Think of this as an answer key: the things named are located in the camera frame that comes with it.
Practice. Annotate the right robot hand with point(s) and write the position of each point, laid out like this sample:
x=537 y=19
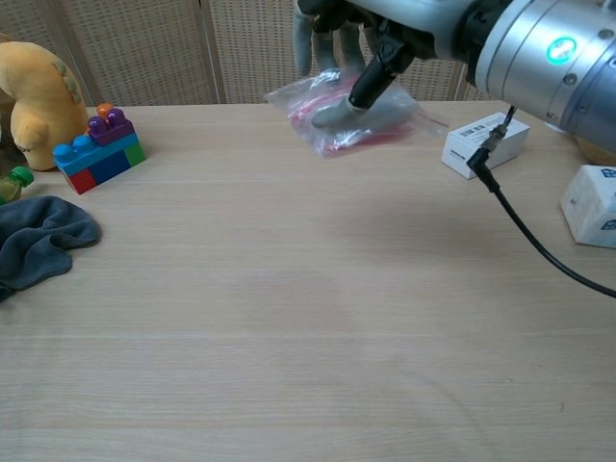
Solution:
x=385 y=33

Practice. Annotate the clear zip bag red seal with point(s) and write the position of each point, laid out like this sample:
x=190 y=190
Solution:
x=356 y=122

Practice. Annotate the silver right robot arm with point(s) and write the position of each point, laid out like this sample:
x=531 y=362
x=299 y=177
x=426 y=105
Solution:
x=553 y=53

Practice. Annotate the white cardboard box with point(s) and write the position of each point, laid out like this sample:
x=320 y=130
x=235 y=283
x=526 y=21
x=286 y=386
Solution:
x=462 y=154

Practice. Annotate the woven folding screen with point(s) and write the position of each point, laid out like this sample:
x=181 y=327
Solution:
x=144 y=48

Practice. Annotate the brown plush bear toy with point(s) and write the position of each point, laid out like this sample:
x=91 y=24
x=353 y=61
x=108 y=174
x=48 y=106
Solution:
x=599 y=146

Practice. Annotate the white tissue pack blue print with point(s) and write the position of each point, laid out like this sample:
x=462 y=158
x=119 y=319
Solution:
x=594 y=207

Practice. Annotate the colourful toy building blocks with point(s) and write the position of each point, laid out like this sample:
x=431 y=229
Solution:
x=103 y=156

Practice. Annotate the yellow plush dinosaur toy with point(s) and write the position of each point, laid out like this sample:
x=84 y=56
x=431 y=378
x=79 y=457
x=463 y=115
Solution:
x=38 y=101

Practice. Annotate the green capped plastic bottle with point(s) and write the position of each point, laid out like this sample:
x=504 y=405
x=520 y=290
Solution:
x=10 y=187

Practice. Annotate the grey cloth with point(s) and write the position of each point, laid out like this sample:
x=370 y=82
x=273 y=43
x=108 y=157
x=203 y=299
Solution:
x=33 y=240

